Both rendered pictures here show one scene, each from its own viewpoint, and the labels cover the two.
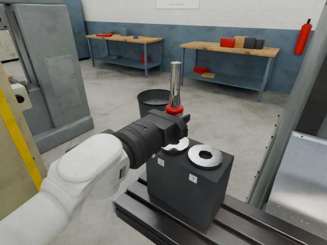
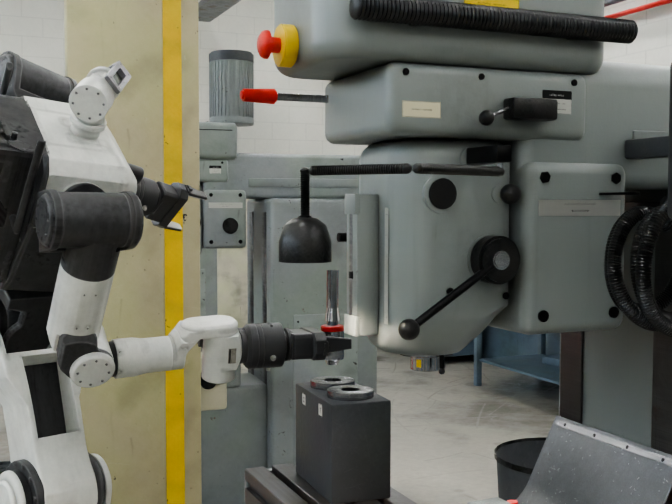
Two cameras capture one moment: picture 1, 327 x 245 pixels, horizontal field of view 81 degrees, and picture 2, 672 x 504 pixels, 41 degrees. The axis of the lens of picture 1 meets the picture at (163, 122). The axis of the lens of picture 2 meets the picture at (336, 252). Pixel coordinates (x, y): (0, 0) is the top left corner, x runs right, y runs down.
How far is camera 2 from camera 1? 1.49 m
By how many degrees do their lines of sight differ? 42
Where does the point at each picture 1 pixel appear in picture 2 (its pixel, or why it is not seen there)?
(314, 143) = (576, 435)
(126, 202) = (259, 472)
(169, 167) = (308, 405)
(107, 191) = (215, 372)
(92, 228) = not seen: outside the picture
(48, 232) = (160, 352)
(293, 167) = (544, 483)
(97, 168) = (205, 327)
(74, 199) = (183, 340)
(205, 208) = (328, 459)
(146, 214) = (272, 482)
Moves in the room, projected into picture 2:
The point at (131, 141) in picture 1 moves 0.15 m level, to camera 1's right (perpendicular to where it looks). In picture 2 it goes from (249, 330) to (313, 336)
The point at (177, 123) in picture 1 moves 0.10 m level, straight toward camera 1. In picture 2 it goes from (313, 333) to (279, 339)
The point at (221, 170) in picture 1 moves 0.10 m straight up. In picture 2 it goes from (351, 402) to (351, 348)
